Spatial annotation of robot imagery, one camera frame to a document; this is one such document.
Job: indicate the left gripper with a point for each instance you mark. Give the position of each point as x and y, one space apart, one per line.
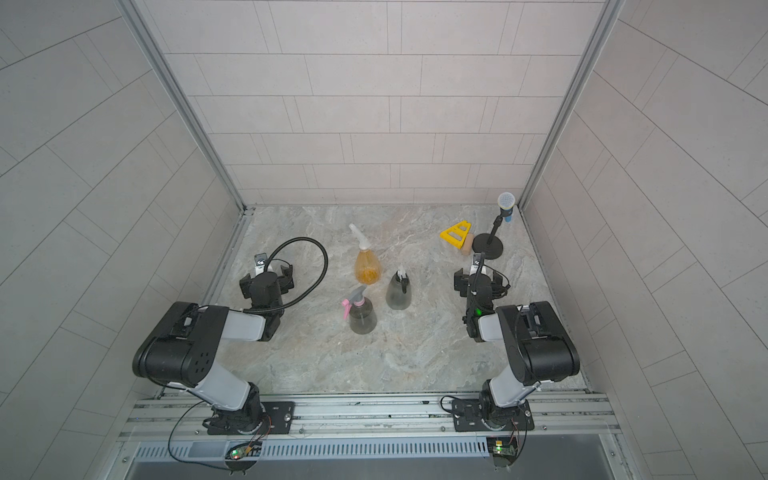
286 282

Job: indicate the clear spray nozzle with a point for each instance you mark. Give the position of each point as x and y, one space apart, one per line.
363 241

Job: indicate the black white spray nozzle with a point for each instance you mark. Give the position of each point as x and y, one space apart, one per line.
401 276

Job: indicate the dark grey bottle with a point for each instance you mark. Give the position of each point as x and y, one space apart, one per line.
362 317

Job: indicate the microphone on black stand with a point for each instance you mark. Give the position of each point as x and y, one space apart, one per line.
490 244

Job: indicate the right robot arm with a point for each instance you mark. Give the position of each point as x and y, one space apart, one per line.
538 350

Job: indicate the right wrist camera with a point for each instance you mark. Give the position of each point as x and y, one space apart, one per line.
478 264

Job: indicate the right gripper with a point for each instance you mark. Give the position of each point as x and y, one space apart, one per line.
467 283

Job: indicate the yellow triangle block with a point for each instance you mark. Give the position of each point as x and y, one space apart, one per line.
457 234

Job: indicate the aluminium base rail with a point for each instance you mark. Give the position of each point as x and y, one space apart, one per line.
363 426

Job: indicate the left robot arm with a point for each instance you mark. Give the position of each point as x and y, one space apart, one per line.
180 352

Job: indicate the pink grey spray nozzle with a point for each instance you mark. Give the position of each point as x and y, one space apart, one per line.
354 301

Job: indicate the orange plastic bottle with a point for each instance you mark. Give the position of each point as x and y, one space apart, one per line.
367 267

